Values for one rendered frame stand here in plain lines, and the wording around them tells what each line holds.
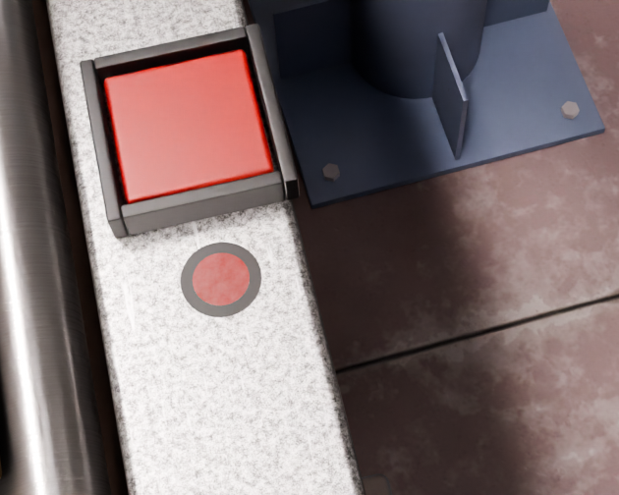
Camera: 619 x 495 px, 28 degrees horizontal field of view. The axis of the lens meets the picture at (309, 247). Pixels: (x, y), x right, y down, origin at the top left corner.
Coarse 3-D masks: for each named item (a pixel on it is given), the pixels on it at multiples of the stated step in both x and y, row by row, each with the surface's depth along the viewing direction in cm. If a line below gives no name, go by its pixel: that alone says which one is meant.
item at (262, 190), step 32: (224, 32) 51; (256, 32) 51; (96, 64) 51; (128, 64) 51; (160, 64) 51; (256, 64) 50; (96, 96) 50; (96, 128) 49; (96, 160) 49; (288, 160) 48; (192, 192) 48; (224, 192) 48; (256, 192) 48; (288, 192) 49; (128, 224) 48; (160, 224) 49
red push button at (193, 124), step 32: (192, 64) 51; (224, 64) 51; (128, 96) 50; (160, 96) 50; (192, 96) 50; (224, 96) 50; (128, 128) 50; (160, 128) 50; (192, 128) 50; (224, 128) 49; (256, 128) 49; (128, 160) 49; (160, 160) 49; (192, 160) 49; (224, 160) 49; (256, 160) 49; (128, 192) 48; (160, 192) 48
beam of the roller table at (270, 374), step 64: (64, 0) 54; (128, 0) 54; (192, 0) 54; (64, 64) 53; (128, 256) 49; (256, 256) 49; (128, 320) 48; (192, 320) 48; (256, 320) 47; (320, 320) 48; (128, 384) 47; (192, 384) 46; (256, 384) 46; (320, 384) 46; (128, 448) 46; (192, 448) 45; (256, 448) 45; (320, 448) 45
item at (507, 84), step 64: (256, 0) 163; (320, 0) 146; (384, 0) 139; (448, 0) 138; (512, 0) 156; (320, 64) 158; (384, 64) 151; (448, 64) 142; (512, 64) 158; (576, 64) 157; (320, 128) 155; (384, 128) 154; (448, 128) 151; (512, 128) 154; (576, 128) 153; (320, 192) 151
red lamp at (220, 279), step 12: (204, 264) 48; (216, 264) 48; (228, 264) 48; (240, 264) 48; (204, 276) 48; (216, 276) 48; (228, 276) 48; (240, 276) 48; (204, 288) 48; (216, 288) 48; (228, 288) 48; (240, 288) 48; (204, 300) 48; (216, 300) 48; (228, 300) 48
